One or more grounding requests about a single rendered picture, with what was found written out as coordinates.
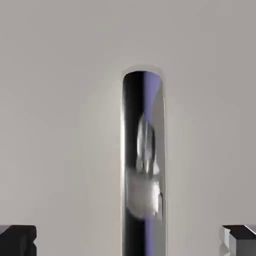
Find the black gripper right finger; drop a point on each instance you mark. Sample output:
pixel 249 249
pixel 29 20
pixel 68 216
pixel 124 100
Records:
pixel 240 243

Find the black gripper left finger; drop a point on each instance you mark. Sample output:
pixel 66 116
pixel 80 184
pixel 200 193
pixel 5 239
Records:
pixel 18 240

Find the pale grey drawer front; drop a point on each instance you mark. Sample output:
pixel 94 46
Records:
pixel 60 100

